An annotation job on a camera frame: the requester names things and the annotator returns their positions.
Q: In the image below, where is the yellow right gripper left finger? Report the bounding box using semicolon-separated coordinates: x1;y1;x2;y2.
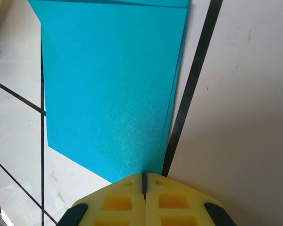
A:
58;173;146;226

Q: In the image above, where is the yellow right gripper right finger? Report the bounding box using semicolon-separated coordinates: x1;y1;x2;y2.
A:
145;172;238;226

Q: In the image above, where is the blue square paper sheet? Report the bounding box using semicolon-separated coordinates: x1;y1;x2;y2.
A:
27;0;192;185

